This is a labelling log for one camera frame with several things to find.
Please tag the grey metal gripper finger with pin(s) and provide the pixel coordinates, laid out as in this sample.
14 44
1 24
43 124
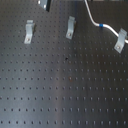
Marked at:
45 4

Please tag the left grey metal cable clip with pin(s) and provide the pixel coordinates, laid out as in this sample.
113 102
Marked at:
29 31

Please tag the grey metal cable clip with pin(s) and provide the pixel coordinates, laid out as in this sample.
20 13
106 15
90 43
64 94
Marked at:
121 41
29 31
71 27

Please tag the middle grey metal cable clip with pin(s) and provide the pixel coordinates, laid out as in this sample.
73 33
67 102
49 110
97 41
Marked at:
71 27

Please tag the right grey metal cable clip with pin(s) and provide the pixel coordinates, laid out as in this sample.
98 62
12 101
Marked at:
121 41

